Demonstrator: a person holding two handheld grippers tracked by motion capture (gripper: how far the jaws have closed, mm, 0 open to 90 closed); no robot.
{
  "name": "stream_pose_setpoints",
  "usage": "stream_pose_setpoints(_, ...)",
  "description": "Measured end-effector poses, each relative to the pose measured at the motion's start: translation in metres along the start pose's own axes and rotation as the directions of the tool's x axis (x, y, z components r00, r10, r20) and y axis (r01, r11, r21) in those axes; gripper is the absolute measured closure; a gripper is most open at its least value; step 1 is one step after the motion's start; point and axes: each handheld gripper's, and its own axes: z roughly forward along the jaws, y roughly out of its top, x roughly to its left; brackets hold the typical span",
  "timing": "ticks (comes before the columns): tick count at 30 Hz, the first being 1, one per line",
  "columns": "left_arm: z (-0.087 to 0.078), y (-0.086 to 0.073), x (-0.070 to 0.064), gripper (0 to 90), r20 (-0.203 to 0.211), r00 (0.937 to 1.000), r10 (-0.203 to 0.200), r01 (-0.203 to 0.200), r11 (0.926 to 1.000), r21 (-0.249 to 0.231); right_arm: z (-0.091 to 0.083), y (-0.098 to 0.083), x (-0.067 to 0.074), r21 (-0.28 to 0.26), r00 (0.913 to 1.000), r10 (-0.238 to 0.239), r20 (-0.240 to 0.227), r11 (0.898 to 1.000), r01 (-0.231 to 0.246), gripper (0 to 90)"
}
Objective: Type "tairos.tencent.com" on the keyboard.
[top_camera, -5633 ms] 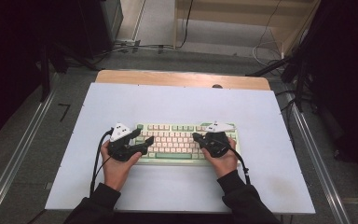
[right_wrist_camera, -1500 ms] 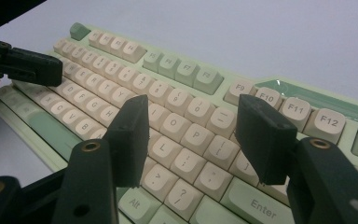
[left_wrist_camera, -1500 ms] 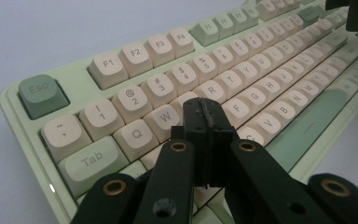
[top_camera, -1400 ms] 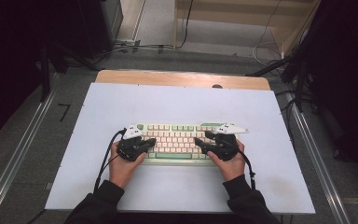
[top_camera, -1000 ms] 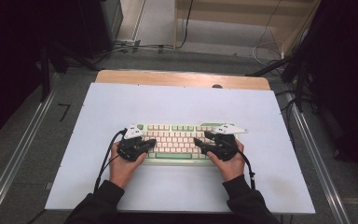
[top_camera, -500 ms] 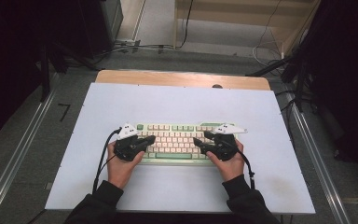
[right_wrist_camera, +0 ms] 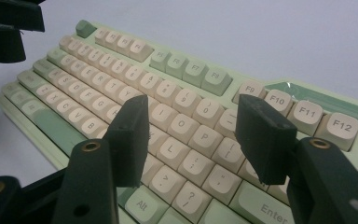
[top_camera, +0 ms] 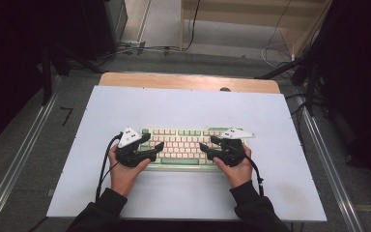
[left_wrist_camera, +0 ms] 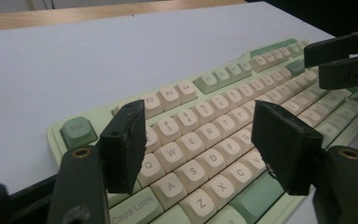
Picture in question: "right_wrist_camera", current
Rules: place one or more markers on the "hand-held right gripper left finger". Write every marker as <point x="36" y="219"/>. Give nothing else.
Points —
<point x="127" y="140"/>

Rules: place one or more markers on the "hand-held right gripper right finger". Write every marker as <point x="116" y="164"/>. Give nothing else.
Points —
<point x="264" y="137"/>

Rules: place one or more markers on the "green and cream keyboard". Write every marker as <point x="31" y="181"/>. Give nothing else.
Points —
<point x="180" y="124"/>

